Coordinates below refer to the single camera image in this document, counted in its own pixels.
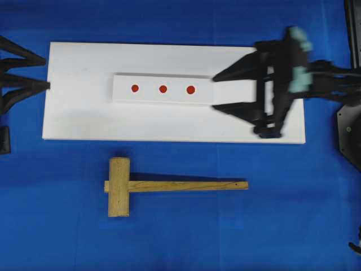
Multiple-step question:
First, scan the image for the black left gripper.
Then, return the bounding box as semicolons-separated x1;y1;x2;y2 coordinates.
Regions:
0;36;51;154

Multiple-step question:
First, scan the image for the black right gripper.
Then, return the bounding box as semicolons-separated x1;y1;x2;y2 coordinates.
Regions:
212;27;297;138

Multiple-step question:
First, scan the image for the wooden mallet hammer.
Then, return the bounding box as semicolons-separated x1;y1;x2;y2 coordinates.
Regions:
104;157;249;217

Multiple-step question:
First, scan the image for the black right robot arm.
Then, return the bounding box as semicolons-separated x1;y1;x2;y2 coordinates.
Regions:
212;27;360;138

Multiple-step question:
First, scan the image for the white foam board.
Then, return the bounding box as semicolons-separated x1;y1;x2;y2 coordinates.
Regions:
41;41;307;145

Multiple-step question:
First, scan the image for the white raised marker strip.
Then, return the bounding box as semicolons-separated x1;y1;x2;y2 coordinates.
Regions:
112;74;214;106

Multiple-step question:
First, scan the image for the blue table cloth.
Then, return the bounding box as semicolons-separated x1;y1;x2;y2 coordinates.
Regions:
1;1;360;270

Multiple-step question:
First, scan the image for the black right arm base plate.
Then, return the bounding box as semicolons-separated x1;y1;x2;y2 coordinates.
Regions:
337;105;360;171

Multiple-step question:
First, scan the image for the black frame rail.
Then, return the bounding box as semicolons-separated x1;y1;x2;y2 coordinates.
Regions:
344;0;360;68

